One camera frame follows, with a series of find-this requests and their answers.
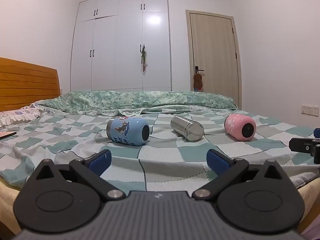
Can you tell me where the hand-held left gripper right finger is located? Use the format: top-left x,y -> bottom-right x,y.
191,149 -> 293,201

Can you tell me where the ruffled floral pillow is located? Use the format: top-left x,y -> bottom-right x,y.
0,104 -> 46,128

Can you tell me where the blue cartoon print cup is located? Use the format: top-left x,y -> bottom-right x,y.
106,116 -> 150,147

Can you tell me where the pink paw print cup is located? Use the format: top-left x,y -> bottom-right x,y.
224,113 -> 257,142

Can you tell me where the beige wooden door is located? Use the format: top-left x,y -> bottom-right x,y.
185,9 -> 243,109

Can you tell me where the green floral quilt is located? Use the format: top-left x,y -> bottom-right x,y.
37,90 -> 239,117

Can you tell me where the white wardrobe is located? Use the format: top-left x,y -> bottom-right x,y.
70,0 -> 173,92

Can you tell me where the brown hanging pouch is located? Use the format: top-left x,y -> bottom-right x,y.
193,71 -> 203,92

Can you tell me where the white wall socket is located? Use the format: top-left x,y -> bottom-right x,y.
301,104 -> 320,117

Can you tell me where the green checked blanket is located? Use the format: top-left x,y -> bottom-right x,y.
0,108 -> 320,193

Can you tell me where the green hanging ornament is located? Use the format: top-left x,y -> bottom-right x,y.
140,44 -> 148,75

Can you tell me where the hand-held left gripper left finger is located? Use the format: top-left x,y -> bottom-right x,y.
24,149 -> 126,202

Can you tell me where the wooden bed headboard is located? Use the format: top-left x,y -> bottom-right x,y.
0,57 -> 61,112

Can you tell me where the stainless steel cup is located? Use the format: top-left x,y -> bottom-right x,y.
170,116 -> 205,143

